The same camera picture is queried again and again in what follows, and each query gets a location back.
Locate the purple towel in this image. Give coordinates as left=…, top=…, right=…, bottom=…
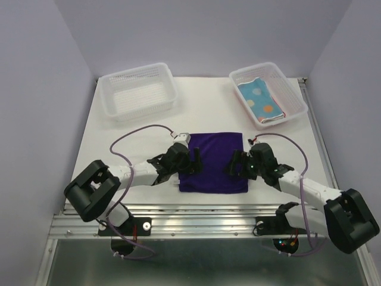
left=179, top=132, right=248, bottom=194

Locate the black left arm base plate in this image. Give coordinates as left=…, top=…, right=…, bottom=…
left=114, top=216, right=152, bottom=237

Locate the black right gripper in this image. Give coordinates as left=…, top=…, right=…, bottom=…
left=221, top=150, right=264, bottom=180

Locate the blue dotted cartoon towel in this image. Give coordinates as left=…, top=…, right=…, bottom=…
left=238, top=77, right=283, bottom=123

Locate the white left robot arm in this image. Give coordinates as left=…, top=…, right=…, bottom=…
left=64, top=142, right=202, bottom=235

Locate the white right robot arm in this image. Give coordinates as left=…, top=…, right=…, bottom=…
left=224, top=143, right=380, bottom=254

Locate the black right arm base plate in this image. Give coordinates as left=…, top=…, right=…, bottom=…
left=253, top=216, right=306, bottom=236

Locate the aluminium rail frame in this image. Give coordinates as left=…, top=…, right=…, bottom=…
left=35, top=77, right=380, bottom=285

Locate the white empty plastic basket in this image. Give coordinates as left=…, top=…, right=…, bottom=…
left=229, top=62, right=308, bottom=130

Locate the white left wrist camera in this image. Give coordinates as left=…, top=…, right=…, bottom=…
left=170, top=132, right=191, bottom=148

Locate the white basket with towels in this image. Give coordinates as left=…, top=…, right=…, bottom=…
left=98, top=63, right=179, bottom=122

